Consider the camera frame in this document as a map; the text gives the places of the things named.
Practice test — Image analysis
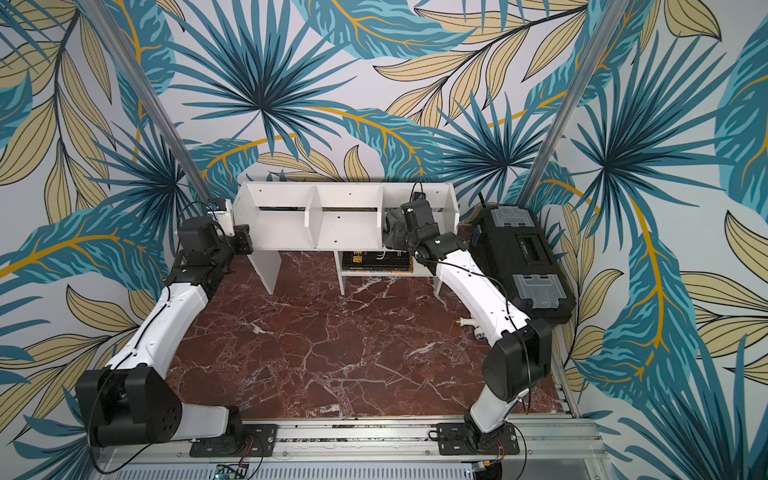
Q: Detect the grey cleaning cloth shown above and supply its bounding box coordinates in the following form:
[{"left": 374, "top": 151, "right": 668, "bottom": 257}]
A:
[{"left": 382, "top": 210, "right": 407, "bottom": 251}]

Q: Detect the aluminium corner post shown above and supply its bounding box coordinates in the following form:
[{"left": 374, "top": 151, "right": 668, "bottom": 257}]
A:
[
  {"left": 80, "top": 0, "right": 213, "bottom": 201},
  {"left": 516, "top": 0, "right": 629, "bottom": 208}
]

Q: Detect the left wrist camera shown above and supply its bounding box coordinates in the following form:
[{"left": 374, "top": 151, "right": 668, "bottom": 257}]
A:
[{"left": 207, "top": 198, "right": 235, "bottom": 237}]

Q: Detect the white wooden bookshelf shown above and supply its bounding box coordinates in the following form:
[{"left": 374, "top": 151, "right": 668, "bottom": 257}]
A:
[{"left": 232, "top": 181, "right": 460, "bottom": 294}]

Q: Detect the black yellow tool tray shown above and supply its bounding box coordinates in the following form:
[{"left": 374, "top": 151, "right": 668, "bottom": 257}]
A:
[{"left": 341, "top": 250, "right": 413, "bottom": 273}]

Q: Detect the left aluminium corner post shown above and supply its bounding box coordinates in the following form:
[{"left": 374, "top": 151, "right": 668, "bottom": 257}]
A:
[{"left": 80, "top": 0, "right": 213, "bottom": 201}]

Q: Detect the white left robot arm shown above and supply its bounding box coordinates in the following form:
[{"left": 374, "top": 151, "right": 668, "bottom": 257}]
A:
[{"left": 75, "top": 213, "right": 254, "bottom": 456}]

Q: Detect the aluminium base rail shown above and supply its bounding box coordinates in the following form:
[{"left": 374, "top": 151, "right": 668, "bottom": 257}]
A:
[{"left": 92, "top": 415, "right": 617, "bottom": 479}]

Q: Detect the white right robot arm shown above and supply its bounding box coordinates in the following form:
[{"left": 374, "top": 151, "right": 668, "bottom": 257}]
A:
[{"left": 382, "top": 198, "right": 551, "bottom": 456}]

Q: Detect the black plastic toolbox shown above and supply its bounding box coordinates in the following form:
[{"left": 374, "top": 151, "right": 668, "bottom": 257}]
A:
[{"left": 469, "top": 205, "right": 576, "bottom": 326}]

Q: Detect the green circuit board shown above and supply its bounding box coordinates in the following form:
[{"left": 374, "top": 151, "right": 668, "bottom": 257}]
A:
[{"left": 212, "top": 464, "right": 248, "bottom": 480}]

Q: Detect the right aluminium corner post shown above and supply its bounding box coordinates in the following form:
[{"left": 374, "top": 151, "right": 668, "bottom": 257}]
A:
[{"left": 516, "top": 0, "right": 629, "bottom": 208}]

